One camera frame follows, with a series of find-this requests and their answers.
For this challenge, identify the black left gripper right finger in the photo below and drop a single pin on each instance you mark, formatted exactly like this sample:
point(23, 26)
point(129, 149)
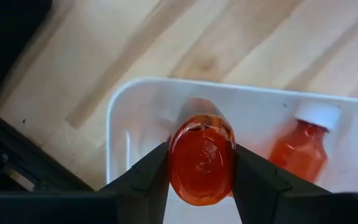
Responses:
point(256, 186)

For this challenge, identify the translucent plastic tray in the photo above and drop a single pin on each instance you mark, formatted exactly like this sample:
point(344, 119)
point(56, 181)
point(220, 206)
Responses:
point(141, 118)

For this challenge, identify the black aluminium frame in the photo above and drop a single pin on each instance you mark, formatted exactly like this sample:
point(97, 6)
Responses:
point(42, 168)

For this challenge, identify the red bottle with white cap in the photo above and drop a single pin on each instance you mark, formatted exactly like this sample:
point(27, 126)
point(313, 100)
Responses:
point(202, 158)
point(300, 149)

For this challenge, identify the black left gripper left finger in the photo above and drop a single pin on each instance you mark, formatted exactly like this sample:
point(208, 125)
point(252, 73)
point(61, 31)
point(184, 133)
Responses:
point(141, 186)

